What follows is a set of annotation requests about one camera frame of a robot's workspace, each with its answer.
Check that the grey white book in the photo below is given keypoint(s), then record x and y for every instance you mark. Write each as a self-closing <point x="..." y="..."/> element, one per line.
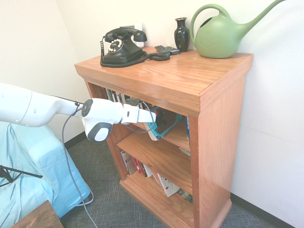
<point x="128" y="162"/>

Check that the blue Thailand guide book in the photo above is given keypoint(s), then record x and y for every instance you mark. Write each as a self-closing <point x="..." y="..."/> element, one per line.
<point x="187" y="128"/>

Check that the dark photo magazine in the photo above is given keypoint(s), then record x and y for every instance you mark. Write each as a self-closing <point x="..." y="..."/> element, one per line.
<point x="185" y="196"/>

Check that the black tripod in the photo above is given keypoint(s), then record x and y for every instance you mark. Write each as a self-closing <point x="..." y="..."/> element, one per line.
<point x="21" y="172"/>

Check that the black rotary telephone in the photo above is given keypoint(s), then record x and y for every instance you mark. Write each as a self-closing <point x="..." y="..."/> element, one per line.
<point x="118" y="51"/>

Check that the teal Song of Achilles book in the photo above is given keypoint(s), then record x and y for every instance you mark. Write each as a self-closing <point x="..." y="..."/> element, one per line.
<point x="166" y="130"/>

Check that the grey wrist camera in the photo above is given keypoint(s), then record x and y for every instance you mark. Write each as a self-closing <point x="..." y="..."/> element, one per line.
<point x="133" y="101"/>

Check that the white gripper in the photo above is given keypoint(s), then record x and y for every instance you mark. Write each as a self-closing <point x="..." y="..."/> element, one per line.
<point x="137" y="116"/>

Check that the small black vase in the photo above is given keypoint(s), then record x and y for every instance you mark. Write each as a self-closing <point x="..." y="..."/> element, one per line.
<point x="182" y="35"/>

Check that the blue spine book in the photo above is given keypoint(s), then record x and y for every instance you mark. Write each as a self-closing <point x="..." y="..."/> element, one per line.
<point x="121" y="97"/>

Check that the white book red print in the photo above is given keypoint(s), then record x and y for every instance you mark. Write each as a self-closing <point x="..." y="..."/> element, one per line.
<point x="168" y="186"/>

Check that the wooden bookshelf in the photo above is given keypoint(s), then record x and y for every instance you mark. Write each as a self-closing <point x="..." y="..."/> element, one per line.
<point x="213" y="142"/>

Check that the green plastic watering can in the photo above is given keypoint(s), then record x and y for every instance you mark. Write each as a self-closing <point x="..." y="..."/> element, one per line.
<point x="216" y="38"/>

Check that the light blue cloth cover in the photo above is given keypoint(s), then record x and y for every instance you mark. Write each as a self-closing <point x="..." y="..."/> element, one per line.
<point x="42" y="166"/>

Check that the dark wooden table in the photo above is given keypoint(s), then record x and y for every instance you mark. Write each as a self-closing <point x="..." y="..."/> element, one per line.
<point x="40" y="216"/>

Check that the white paperback book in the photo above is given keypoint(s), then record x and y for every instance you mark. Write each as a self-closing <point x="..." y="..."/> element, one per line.
<point x="148" y="171"/>

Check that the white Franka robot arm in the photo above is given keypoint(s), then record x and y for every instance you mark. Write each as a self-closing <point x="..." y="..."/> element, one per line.
<point x="47" y="109"/>

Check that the black remote control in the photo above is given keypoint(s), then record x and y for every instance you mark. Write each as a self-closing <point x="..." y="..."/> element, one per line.
<point x="167" y="49"/>

